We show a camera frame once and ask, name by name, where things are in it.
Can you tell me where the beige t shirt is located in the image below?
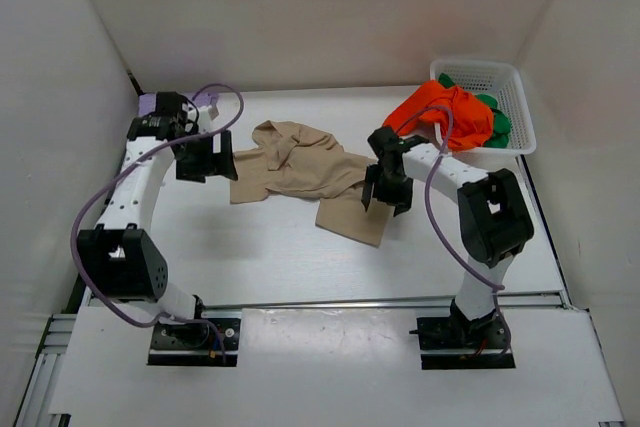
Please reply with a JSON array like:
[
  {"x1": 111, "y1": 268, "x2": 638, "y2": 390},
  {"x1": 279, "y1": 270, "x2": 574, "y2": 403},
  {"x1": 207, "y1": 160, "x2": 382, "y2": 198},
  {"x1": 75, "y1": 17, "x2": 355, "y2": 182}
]
[{"x1": 230, "y1": 120, "x2": 391, "y2": 247}]

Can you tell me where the purple t shirt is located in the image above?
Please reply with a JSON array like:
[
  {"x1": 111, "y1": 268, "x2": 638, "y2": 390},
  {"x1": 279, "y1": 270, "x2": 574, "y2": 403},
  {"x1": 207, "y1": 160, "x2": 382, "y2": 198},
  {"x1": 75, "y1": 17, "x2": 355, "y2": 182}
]
[{"x1": 138, "y1": 92, "x2": 219, "y2": 116}]

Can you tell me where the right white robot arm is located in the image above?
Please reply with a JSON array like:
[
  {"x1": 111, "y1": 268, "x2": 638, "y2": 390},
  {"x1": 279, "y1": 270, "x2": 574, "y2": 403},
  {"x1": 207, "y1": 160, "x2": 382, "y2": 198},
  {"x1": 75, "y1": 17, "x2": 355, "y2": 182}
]
[{"x1": 361, "y1": 126, "x2": 534, "y2": 322}]

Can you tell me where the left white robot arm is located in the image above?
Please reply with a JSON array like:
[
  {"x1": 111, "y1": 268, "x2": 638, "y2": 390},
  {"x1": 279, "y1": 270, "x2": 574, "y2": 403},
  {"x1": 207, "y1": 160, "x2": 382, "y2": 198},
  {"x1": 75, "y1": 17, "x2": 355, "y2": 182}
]
[{"x1": 71, "y1": 88, "x2": 237, "y2": 328}]

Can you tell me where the orange t shirt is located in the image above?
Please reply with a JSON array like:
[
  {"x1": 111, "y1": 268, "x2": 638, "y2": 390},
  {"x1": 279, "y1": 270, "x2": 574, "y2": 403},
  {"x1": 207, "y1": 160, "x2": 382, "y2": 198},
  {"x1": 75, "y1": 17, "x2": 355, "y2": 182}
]
[{"x1": 382, "y1": 80, "x2": 494, "y2": 151}]

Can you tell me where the green t shirt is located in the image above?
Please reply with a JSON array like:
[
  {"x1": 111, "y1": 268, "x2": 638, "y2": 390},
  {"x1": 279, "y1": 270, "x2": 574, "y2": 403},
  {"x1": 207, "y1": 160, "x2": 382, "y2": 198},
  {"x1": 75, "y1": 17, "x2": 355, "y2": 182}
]
[{"x1": 438, "y1": 74, "x2": 512, "y2": 151}]

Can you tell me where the white plastic basket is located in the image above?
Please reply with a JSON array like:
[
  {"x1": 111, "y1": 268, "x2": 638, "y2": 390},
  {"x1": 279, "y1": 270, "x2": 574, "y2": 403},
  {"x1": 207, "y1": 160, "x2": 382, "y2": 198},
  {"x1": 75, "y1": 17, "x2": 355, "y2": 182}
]
[{"x1": 430, "y1": 58, "x2": 537, "y2": 158}]

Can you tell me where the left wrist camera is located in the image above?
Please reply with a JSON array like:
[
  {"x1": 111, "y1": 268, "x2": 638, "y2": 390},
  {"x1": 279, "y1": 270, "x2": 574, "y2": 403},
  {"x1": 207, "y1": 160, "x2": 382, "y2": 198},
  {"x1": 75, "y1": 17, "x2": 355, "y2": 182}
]
[{"x1": 185, "y1": 104, "x2": 219, "y2": 135}]

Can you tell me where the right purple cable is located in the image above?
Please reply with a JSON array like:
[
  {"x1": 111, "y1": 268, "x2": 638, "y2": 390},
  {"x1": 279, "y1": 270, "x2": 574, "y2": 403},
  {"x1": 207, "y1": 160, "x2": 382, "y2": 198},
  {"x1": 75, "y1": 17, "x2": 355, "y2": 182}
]
[{"x1": 394, "y1": 105, "x2": 512, "y2": 363}]

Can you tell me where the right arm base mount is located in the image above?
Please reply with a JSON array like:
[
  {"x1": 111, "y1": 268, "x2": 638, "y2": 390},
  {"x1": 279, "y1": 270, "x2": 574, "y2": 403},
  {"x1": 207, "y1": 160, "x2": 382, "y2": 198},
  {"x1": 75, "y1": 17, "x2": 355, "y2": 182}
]
[{"x1": 409, "y1": 317, "x2": 516, "y2": 371}]

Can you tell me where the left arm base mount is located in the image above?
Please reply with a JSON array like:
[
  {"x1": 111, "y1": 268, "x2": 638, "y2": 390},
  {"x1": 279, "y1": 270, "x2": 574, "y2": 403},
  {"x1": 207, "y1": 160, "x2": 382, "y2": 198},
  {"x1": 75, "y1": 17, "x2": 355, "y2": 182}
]
[{"x1": 147, "y1": 303, "x2": 242, "y2": 368}]

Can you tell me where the aluminium frame rail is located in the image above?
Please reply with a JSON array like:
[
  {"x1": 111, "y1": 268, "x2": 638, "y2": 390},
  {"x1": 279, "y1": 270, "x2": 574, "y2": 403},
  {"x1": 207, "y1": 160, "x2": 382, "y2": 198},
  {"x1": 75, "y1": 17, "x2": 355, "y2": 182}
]
[{"x1": 14, "y1": 91, "x2": 626, "y2": 427}]

